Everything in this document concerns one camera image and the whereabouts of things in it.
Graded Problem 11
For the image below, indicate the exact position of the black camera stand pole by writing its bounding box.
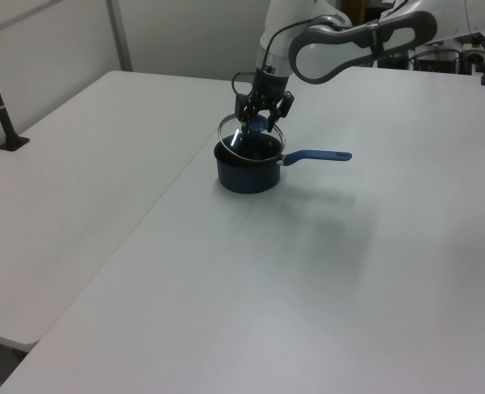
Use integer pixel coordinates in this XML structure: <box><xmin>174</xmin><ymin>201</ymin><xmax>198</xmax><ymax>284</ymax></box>
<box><xmin>0</xmin><ymin>34</ymin><xmax>31</xmax><ymax>151</ymax></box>

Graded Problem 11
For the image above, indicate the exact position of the dark saucepan with blue handle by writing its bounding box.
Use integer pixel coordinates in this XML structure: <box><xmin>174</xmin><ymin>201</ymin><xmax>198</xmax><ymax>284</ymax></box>
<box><xmin>213</xmin><ymin>139</ymin><xmax>353</xmax><ymax>195</ymax></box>

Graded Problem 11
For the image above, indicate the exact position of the glass lid with blue knob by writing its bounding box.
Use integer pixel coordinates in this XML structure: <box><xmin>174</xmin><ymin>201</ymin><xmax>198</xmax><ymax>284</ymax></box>
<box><xmin>217</xmin><ymin>112</ymin><xmax>287</xmax><ymax>163</ymax></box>

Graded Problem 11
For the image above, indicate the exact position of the white adjacent table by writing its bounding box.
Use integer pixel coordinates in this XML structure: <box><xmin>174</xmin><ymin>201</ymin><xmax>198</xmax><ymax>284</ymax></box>
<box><xmin>0</xmin><ymin>70</ymin><xmax>244</xmax><ymax>354</ymax></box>

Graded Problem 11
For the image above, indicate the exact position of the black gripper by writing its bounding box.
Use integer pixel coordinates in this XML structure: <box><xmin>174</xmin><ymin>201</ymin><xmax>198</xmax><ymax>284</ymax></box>
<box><xmin>234</xmin><ymin>67</ymin><xmax>296</xmax><ymax>135</ymax></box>

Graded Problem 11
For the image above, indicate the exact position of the black equipment box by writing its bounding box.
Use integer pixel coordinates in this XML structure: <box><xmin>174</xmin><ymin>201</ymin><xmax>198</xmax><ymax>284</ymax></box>
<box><xmin>413</xmin><ymin>48</ymin><xmax>463</xmax><ymax>75</ymax></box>

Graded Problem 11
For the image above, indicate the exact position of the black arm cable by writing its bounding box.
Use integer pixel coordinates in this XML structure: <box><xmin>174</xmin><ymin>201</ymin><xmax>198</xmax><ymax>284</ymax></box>
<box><xmin>231</xmin><ymin>16</ymin><xmax>338</xmax><ymax>98</ymax></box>

